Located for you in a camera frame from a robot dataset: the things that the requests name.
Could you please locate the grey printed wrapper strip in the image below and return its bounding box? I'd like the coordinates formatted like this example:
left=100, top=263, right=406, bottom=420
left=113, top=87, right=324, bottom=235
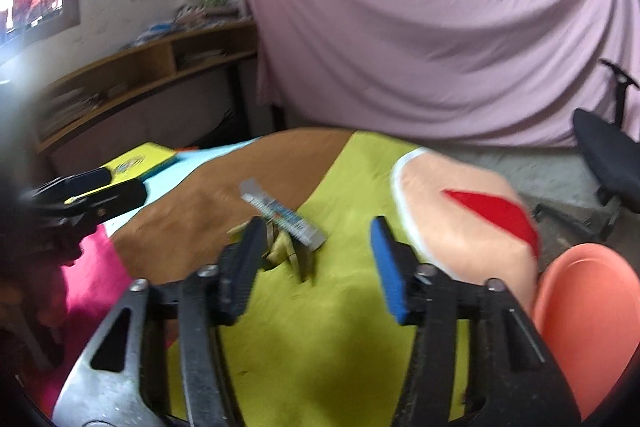
left=238, top=178, right=329, bottom=251

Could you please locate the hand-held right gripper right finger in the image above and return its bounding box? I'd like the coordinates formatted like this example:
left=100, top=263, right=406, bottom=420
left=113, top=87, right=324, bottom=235
left=369, top=215, right=582, bottom=427

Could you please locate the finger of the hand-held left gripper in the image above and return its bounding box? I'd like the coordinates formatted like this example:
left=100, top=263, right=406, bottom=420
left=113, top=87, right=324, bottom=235
left=30, top=166, right=113, bottom=204
left=62, top=179, right=149, bottom=228

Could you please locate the colourful printed table cloth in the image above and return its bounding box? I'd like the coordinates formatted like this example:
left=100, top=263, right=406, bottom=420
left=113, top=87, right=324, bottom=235
left=30, top=128, right=544, bottom=427

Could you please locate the yellowish fruit peel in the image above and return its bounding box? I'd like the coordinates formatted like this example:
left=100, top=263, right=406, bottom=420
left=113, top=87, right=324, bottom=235
left=227, top=219, right=321, bottom=286

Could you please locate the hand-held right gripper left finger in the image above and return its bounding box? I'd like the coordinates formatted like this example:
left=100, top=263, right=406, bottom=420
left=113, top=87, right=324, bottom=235
left=52, top=215, right=269, bottom=427

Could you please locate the wooden shelf desk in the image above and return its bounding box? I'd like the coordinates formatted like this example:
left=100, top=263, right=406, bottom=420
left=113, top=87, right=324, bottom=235
left=34, top=19, right=261, bottom=178

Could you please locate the black office chair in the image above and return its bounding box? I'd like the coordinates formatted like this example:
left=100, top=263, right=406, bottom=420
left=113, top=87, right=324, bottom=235
left=529, top=58, right=640, bottom=243

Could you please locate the pink hanging cloth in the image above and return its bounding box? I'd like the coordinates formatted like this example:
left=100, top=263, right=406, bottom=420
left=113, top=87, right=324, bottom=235
left=227, top=0, right=640, bottom=149

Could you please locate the pink plastic basin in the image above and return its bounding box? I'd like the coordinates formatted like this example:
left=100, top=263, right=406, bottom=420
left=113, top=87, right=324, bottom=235
left=532, top=242, right=640, bottom=421

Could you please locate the pile of papers and bags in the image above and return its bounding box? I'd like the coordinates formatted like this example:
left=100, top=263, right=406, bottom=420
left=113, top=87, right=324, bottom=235
left=122, top=0, right=252, bottom=51

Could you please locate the yellow book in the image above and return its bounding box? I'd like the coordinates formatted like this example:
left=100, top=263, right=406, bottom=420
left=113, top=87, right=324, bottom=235
left=64, top=141, right=180, bottom=208

